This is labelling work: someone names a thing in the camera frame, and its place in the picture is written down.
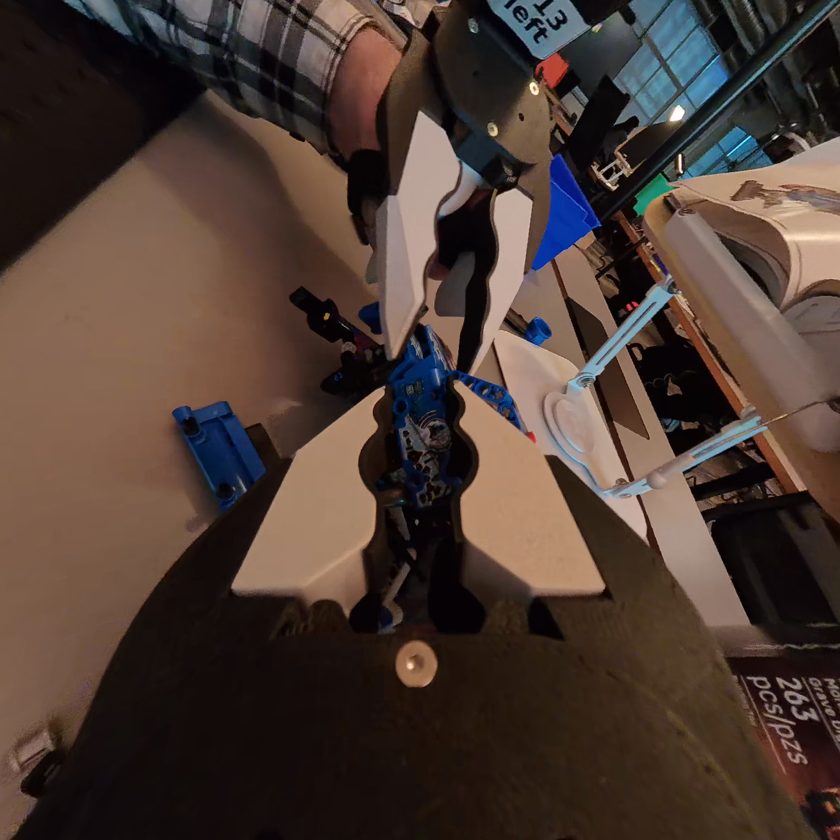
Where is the blue panel piece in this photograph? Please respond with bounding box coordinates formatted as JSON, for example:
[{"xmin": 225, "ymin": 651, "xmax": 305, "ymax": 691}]
[{"xmin": 172, "ymin": 400, "xmax": 283, "ymax": 513}]

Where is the black toy set box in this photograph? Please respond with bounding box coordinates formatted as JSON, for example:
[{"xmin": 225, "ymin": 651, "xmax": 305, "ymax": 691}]
[{"xmin": 712, "ymin": 626, "xmax": 840, "ymax": 840}]

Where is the open instruction booklet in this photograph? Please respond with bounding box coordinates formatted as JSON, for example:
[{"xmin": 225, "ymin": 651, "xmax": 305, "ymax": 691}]
[{"xmin": 669, "ymin": 138, "xmax": 840, "ymax": 316}]

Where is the toy truck model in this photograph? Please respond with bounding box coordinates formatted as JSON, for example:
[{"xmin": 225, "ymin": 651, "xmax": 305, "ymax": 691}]
[{"xmin": 289, "ymin": 285, "xmax": 536, "ymax": 631}]

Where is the black pin grey head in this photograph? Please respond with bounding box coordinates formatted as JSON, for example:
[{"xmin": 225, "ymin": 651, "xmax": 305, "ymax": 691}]
[{"xmin": 10, "ymin": 725, "xmax": 67, "ymax": 798}]

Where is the white book stand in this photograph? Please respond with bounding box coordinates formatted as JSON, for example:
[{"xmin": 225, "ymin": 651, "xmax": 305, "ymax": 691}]
[{"xmin": 492, "ymin": 190, "xmax": 840, "ymax": 542}]

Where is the grey desk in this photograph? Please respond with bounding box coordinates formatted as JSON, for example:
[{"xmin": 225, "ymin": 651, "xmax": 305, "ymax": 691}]
[{"xmin": 0, "ymin": 88, "xmax": 752, "ymax": 840}]

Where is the blue storage bin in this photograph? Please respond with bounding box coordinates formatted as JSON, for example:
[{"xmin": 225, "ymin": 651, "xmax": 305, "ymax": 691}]
[{"xmin": 530, "ymin": 154, "xmax": 601, "ymax": 271}]

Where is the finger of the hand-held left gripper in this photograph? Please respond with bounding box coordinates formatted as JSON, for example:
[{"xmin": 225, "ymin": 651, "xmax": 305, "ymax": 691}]
[
  {"xmin": 456, "ymin": 189, "xmax": 534, "ymax": 376},
  {"xmin": 373, "ymin": 110, "xmax": 465, "ymax": 362}
]

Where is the person's left hand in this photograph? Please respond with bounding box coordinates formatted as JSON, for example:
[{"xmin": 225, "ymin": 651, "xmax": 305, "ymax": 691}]
[{"xmin": 331, "ymin": 31, "xmax": 403, "ymax": 160}]

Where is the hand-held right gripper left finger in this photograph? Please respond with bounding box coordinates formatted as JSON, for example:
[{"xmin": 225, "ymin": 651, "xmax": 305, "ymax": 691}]
[{"xmin": 231, "ymin": 386, "xmax": 389, "ymax": 602}]

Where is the person's left forearm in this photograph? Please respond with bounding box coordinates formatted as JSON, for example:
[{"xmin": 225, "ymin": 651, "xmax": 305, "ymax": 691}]
[{"xmin": 66, "ymin": 0, "xmax": 378, "ymax": 155}]

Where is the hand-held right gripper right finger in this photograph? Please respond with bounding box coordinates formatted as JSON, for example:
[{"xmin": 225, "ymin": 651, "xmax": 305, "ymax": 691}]
[{"xmin": 451, "ymin": 379, "xmax": 606, "ymax": 599}]

